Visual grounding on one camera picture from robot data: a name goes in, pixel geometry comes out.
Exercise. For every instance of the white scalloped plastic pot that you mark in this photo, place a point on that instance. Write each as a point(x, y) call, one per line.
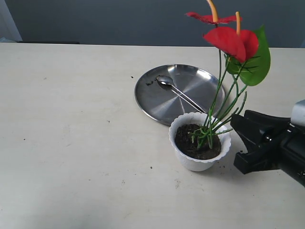
point(190, 163)

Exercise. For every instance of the dark contents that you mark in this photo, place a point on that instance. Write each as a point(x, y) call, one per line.
point(188, 143)

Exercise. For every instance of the small metal spoon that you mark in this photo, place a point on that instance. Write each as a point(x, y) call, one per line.
point(167, 83)

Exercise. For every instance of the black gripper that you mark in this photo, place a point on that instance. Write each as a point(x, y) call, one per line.
point(284, 147)

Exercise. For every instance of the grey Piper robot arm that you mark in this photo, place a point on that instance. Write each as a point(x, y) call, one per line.
point(299, 112)

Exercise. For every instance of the red artificial anthurium flower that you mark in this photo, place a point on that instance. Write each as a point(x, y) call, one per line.
point(244, 54)

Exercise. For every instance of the round stainless steel plate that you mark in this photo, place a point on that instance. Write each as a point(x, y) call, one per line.
point(168, 91)

